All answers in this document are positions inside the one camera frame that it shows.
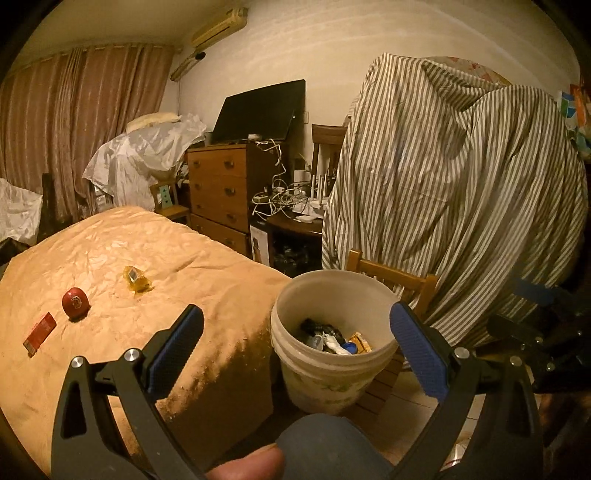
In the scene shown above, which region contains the tangle of white cables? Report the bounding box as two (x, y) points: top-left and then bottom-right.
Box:
(252, 138), (325, 219)

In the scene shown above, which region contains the person's left hand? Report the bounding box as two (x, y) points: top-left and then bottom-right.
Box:
(205, 445), (286, 480)

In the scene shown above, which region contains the colourful printed bag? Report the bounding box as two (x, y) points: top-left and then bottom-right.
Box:
(560, 83), (591, 154)

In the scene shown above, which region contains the white carton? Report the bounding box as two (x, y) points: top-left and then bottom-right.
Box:
(249, 222), (273, 267)

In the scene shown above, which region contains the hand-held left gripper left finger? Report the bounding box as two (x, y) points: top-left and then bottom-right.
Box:
(51, 304), (205, 480)

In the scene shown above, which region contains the person's trouser leg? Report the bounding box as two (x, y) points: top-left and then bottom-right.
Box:
(276, 413), (394, 480)

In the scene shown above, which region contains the tall plastic-covered furniture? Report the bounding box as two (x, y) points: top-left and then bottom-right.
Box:
(83, 113), (208, 214)

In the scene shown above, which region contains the dark side table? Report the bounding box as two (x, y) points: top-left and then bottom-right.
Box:
(265, 210), (327, 278)

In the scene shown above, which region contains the black television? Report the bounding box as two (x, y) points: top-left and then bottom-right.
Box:
(211, 79), (307, 145)

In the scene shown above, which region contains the light wooden slatted chair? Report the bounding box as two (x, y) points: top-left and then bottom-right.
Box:
(346, 249), (440, 417)

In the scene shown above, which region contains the small green-backed chair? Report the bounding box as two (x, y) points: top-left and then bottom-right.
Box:
(150, 180), (191, 228)

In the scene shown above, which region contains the red carton box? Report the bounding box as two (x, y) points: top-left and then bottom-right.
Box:
(23, 312), (58, 356)

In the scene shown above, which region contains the wall air conditioner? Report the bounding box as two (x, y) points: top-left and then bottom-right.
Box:
(191, 8), (249, 48)

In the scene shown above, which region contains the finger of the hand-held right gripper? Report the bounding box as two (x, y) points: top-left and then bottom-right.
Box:
(487, 314), (563, 361)
(512, 274), (591, 320)

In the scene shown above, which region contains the orange paper cup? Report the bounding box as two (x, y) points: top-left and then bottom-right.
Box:
(346, 332), (373, 354)

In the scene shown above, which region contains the cream pillow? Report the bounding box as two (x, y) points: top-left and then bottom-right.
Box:
(126, 112), (182, 135)

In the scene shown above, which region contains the white plastic bucket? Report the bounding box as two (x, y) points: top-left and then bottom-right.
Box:
(270, 270), (403, 417)

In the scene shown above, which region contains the red round container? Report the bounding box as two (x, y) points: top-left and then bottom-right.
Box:
(62, 287), (90, 320)

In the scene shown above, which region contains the brown wooden chair back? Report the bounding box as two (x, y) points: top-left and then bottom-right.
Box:
(311, 124), (348, 186)

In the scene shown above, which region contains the wooden dresser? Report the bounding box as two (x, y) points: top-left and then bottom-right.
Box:
(187, 141), (290, 269)

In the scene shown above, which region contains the striped cloth cover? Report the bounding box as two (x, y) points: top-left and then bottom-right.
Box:
(321, 53), (590, 348)

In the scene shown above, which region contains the white router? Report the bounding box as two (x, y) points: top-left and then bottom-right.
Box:
(295, 168), (336, 219)

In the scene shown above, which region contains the yellow plastic wrapper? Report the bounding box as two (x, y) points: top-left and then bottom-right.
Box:
(123, 265), (155, 296)

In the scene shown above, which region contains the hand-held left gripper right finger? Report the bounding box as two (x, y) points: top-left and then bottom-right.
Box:
(389, 301), (546, 480)

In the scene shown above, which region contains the white tissue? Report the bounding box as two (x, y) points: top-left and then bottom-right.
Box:
(323, 335), (354, 356)

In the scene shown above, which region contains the pink curtain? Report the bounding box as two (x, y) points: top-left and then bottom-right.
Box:
(0, 42), (176, 223)

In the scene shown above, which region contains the low plastic-covered furniture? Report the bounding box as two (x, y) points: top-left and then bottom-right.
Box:
(0, 178), (44, 246)

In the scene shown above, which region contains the floral quilt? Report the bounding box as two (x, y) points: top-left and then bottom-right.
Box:
(434, 55), (514, 87)

